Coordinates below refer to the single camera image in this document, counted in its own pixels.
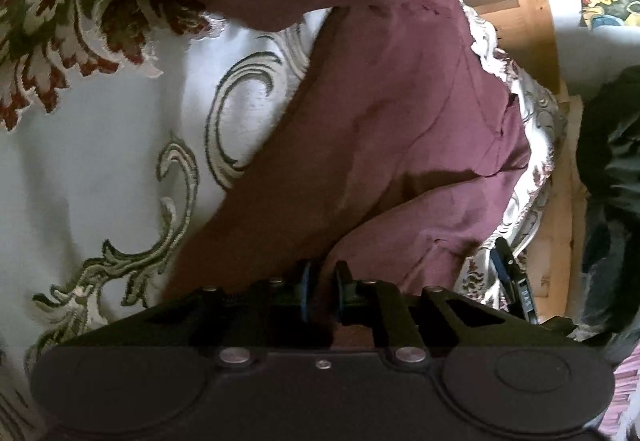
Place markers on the maroon small garment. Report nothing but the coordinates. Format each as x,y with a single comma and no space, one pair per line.
400,121

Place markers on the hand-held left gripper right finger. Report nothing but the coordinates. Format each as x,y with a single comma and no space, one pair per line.
342,293

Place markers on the black jacket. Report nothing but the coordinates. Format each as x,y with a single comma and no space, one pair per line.
610,181

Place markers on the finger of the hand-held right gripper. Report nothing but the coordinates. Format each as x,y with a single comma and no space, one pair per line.
512,278

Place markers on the pink striped cloth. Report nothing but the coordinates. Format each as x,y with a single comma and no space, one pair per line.
629,386

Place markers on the white floral blanket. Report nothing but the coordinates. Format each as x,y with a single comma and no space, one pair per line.
100,146

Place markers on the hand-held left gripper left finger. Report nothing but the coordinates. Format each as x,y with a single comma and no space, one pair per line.
303,293

